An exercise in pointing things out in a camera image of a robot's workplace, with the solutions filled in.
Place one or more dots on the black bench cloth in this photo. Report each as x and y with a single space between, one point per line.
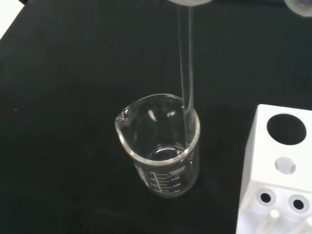
73 97

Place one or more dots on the clear glass beaker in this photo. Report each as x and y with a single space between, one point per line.
168 175

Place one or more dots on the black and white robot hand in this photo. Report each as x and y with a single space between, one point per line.
301 6

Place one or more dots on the white test tube rack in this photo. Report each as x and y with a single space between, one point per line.
273 185

